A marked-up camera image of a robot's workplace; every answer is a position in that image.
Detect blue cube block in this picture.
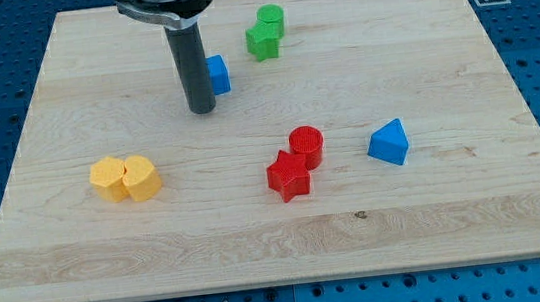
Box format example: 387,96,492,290
206,54,231,95

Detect red star block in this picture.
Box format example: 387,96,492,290
266,150,311,203

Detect green star block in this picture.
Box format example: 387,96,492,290
245,21,280,62

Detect red cylinder block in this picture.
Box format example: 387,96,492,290
288,125,324,170

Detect light wooden board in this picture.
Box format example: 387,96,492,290
0,0,540,302

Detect blue triangular prism block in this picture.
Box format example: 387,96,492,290
367,118,409,166

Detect yellow half-round block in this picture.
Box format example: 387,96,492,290
122,155,163,202

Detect green cylinder block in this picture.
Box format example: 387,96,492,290
256,3,285,38

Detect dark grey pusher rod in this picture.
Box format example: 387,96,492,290
165,23,216,114

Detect yellow hexagon block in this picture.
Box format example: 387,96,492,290
89,156,129,203

